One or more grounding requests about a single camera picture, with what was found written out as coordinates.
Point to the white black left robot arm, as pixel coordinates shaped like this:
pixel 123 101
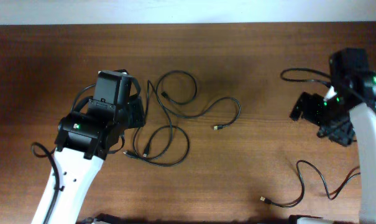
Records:
pixel 85 137

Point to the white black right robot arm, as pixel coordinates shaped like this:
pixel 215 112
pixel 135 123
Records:
pixel 355 86

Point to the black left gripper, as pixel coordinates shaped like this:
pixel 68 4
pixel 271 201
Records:
pixel 137 106

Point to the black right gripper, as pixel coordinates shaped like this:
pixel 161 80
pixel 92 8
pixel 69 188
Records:
pixel 309 109

